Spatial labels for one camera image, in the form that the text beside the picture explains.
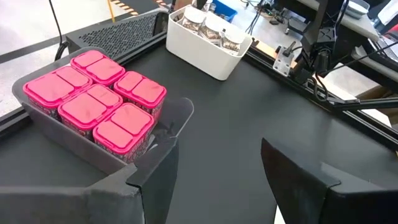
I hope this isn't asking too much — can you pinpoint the black power cable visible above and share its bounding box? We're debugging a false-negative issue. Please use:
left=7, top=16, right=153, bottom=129
left=48, top=0, right=69, bottom=62

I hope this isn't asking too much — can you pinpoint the black perforated metal box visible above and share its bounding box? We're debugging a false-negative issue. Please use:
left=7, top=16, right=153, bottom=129
left=65, top=9, right=170, bottom=65

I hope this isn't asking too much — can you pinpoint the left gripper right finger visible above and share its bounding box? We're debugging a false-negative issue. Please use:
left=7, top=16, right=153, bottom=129
left=260, top=138, right=398, bottom=224

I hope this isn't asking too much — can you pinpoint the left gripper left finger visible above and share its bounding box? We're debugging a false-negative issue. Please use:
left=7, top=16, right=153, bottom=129
left=0, top=138, right=180, bottom=224

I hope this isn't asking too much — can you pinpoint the dark grey plastic bin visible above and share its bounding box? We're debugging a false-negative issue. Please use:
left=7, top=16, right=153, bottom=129
left=11, top=46, right=195, bottom=177

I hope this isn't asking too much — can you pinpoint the silver metal bracket plate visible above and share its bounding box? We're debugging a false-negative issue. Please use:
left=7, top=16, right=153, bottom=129
left=272, top=45, right=295, bottom=78

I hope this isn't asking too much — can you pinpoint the white plastic bin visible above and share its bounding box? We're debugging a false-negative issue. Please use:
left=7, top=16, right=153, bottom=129
left=274, top=204, right=287, bottom=224

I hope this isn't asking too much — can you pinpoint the black orange striped floor mat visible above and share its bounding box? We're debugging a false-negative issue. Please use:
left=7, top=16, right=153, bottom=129
left=107, top=0, right=175, bottom=17

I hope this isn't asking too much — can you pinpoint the blue plastic bin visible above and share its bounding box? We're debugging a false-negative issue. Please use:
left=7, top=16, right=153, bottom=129
left=213, top=0, right=239, bottom=22

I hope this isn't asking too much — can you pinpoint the light grey plastic bin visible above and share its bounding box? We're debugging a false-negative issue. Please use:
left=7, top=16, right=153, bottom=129
left=165, top=4, right=253, bottom=82

